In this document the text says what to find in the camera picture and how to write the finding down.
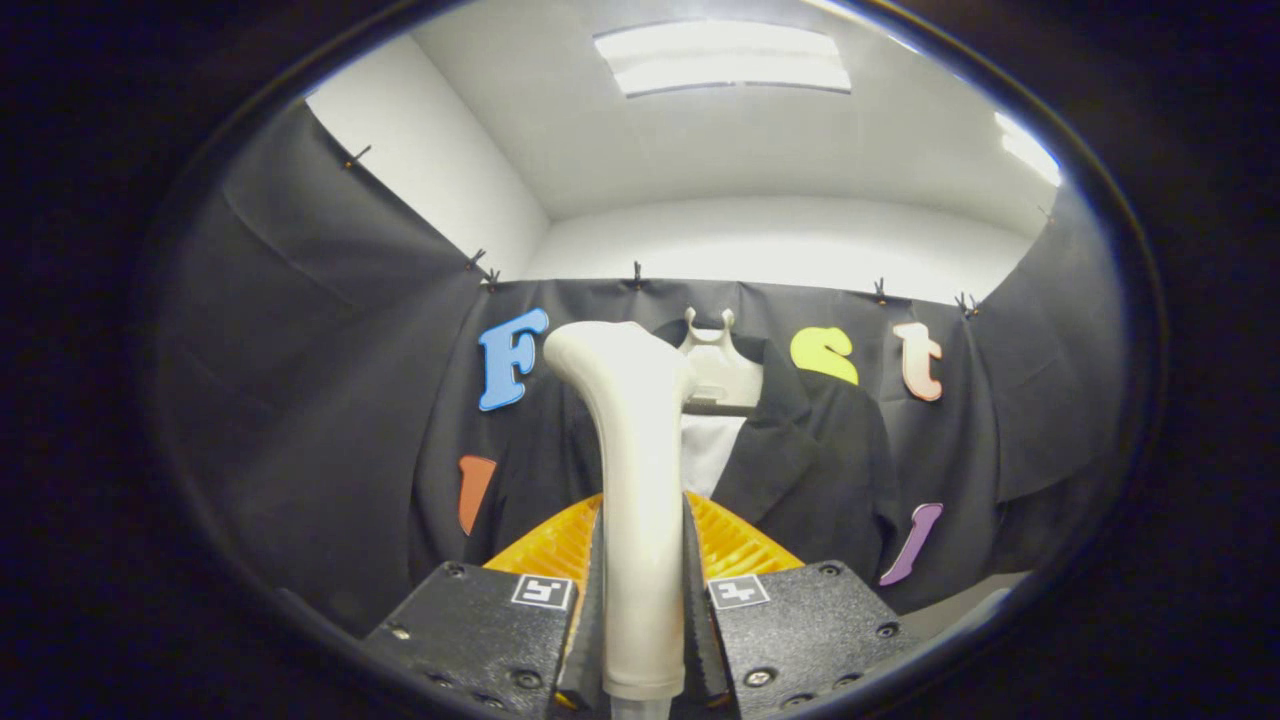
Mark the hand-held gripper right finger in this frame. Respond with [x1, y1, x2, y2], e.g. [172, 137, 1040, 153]
[683, 490, 926, 713]

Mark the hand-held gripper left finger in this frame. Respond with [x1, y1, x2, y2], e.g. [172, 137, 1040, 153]
[362, 492, 606, 716]

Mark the white garment steamer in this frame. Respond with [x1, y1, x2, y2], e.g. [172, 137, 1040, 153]
[543, 320, 696, 720]

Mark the black suit jacket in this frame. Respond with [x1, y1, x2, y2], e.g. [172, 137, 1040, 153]
[500, 320, 901, 591]

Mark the grey cabinet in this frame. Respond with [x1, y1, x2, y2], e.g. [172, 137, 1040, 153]
[900, 570, 1031, 641]

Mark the row of black cloth clips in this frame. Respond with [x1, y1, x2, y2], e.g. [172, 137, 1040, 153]
[345, 145, 981, 319]

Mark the black backdrop cloth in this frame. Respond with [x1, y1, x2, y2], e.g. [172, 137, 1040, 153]
[150, 100, 1131, 641]

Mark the small ceiling light panel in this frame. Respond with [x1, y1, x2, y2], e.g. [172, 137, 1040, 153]
[995, 112, 1063, 188]

